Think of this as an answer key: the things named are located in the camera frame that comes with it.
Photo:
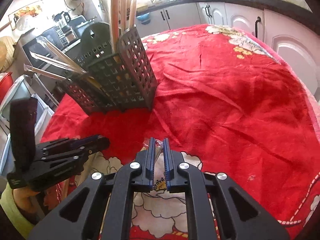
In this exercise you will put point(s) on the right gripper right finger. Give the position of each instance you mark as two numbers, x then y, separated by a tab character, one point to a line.
217	207

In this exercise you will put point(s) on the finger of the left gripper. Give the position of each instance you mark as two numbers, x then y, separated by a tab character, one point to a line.
95	142

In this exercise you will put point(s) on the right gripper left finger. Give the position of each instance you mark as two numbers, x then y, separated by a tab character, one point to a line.
101	207

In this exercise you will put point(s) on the white lower kitchen cabinets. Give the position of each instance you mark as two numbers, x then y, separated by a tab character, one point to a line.
294	42

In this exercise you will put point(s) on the person's left hand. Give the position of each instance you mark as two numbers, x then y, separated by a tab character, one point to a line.
22	198

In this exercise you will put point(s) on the plastic drawer tower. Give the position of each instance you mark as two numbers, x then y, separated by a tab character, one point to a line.
24	118

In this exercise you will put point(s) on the black plastic utensil basket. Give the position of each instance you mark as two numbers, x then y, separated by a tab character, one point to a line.
111	81

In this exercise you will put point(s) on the red plastic basin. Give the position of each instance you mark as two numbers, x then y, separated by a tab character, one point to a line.
6	82

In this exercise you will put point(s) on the black microwave oven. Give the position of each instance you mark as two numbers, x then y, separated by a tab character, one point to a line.
27	43

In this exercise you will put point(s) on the red floral tablecloth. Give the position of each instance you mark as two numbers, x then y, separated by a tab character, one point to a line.
229	104

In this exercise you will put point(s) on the blender with black base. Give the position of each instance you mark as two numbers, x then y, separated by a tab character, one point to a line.
62	20

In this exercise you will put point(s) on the blue hanging bowl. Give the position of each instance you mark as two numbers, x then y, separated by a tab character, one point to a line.
144	19

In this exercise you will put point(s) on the fruit picture on wall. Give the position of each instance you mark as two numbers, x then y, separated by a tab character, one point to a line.
33	9

